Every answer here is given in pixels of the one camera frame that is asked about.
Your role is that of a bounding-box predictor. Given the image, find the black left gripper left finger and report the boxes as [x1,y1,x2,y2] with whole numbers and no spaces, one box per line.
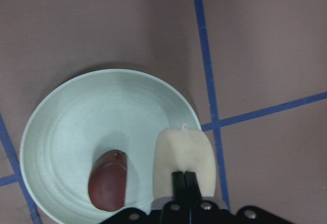
[161,171,190,224]

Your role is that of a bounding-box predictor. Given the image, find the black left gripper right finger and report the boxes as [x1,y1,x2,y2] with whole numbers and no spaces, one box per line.
[184,171,229,223]

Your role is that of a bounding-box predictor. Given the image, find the white steamed bun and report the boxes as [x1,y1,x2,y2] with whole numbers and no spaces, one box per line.
[153,125,217,199]

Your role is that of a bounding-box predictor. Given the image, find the brown steamed bun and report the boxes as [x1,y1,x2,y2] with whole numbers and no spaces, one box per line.
[88,150,127,212]

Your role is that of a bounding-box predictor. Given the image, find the light green plate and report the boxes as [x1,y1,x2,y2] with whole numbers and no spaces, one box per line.
[20,69,201,223]

